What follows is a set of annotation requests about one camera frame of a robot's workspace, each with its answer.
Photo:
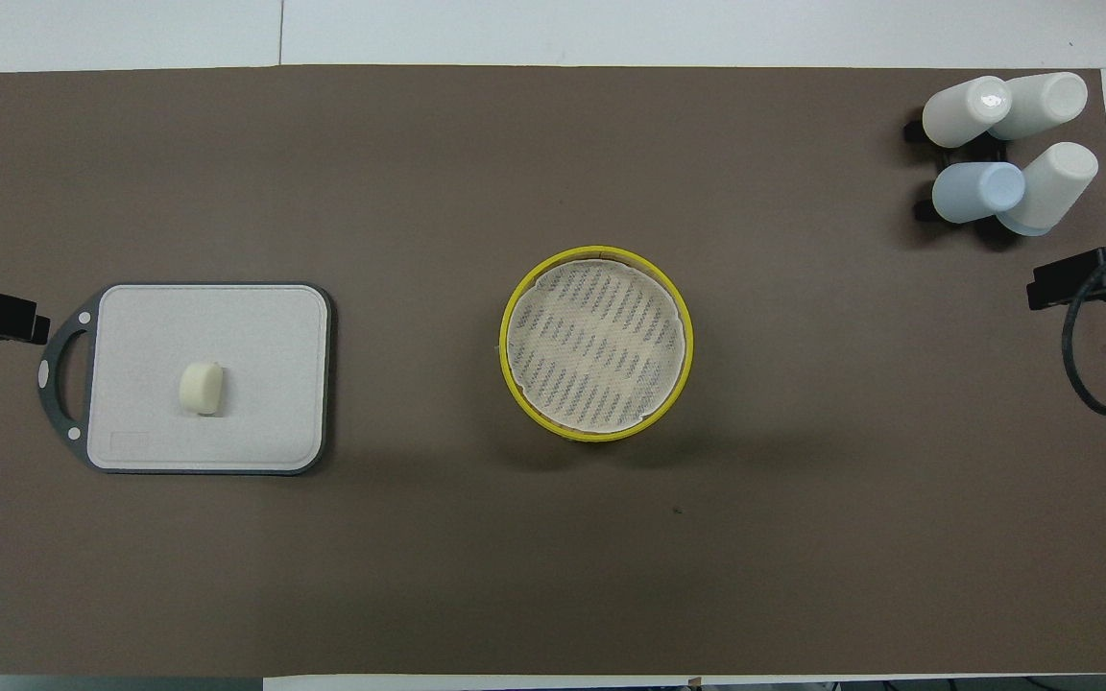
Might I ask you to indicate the white steamed bun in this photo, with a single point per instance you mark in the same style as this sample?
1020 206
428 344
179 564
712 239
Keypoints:
202 389

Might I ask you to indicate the yellow steamer basket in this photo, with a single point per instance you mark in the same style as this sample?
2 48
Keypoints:
596 345

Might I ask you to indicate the white plastic cup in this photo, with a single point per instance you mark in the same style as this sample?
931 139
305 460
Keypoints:
1052 187
1043 104
961 113

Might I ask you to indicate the light blue plastic cup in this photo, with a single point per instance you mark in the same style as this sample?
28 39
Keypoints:
975 192

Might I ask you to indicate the black cup rack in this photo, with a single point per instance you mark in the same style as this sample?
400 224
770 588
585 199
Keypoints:
915 131

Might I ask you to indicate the brown table mat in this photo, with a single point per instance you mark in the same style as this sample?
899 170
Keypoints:
803 432

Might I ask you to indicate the white cutting board grey frame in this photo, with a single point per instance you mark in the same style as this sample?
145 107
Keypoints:
227 326

